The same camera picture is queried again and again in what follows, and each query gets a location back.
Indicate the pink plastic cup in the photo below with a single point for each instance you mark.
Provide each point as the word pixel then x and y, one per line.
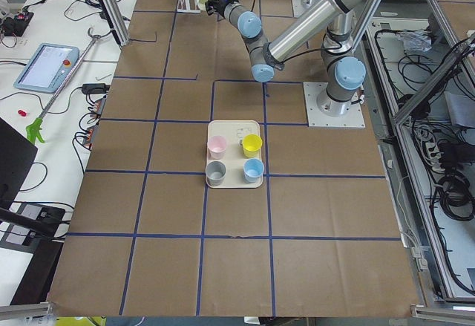
pixel 217 146

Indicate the yellow plastic cup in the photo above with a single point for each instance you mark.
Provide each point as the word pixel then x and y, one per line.
pixel 252 144

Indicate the grey plastic cup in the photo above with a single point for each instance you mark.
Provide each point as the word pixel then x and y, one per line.
pixel 215 173

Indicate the cream plastic tray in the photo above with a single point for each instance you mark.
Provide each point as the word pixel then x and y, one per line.
pixel 234 131

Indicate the black power adapter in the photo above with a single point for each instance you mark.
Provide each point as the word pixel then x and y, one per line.
pixel 95 88

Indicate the teach pendant tablet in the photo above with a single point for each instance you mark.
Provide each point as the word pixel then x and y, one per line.
pixel 47 68

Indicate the aluminium frame post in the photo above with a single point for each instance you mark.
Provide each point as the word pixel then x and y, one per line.
pixel 115 21

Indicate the green handled grabber tool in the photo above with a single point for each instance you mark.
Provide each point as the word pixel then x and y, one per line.
pixel 33 130

